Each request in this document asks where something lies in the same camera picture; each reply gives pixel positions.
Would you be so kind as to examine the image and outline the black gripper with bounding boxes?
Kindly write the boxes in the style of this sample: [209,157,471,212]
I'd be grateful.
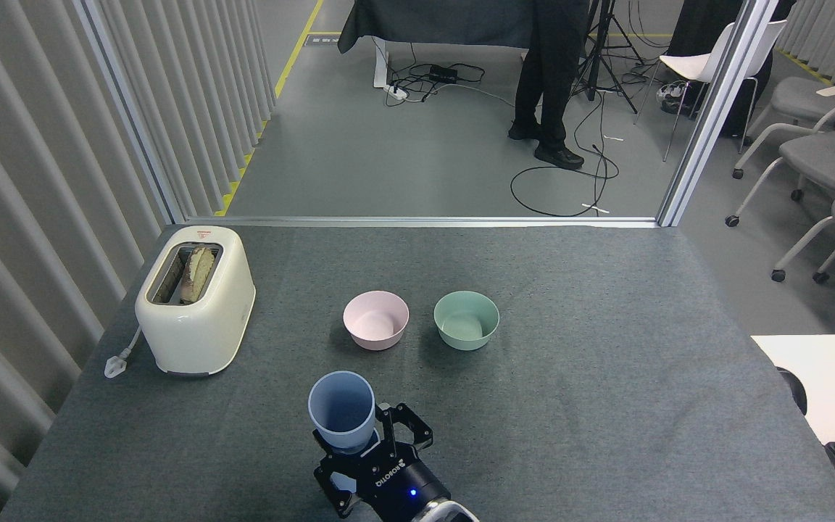
[313,402,453,522]

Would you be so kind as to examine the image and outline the pink bowl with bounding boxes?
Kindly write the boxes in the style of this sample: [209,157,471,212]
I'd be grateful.
[343,291,410,352]

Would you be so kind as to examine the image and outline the green bowl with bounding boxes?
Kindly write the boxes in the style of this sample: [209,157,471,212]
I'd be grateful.
[433,291,500,352]

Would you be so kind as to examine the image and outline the cream white toaster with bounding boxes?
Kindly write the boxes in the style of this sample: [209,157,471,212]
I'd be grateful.
[135,225,256,376]

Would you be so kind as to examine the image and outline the toasted bread slice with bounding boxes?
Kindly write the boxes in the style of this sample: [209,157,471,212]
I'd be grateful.
[180,245,217,304]

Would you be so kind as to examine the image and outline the person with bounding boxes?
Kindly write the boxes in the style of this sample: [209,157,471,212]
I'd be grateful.
[657,0,795,140]
[508,0,591,171]

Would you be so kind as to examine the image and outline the black rounded object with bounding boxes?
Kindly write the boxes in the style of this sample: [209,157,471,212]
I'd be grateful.
[777,368,808,415]

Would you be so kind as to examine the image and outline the table with dark cloth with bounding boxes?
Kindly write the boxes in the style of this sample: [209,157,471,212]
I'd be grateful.
[338,0,539,89]

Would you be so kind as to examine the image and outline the black tripod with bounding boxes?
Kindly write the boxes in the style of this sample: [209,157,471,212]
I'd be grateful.
[573,0,647,115]

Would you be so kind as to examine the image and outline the white plastic chair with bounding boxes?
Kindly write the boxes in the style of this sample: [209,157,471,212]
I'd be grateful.
[635,20,788,162]

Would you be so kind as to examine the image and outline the silver rail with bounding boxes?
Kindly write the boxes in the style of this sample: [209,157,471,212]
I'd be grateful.
[184,215,661,230]

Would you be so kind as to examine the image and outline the white power cord with plug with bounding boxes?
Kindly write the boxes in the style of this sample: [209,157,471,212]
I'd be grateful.
[104,326,144,379]

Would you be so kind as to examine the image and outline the black looped floor cable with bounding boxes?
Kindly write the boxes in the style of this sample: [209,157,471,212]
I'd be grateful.
[510,91,620,218]

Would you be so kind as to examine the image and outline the black cable bundle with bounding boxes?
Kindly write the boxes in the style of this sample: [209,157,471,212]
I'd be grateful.
[386,43,517,107]

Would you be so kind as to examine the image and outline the silver post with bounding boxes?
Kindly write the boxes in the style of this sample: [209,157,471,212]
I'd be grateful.
[73,0,188,225]
[655,0,779,228]

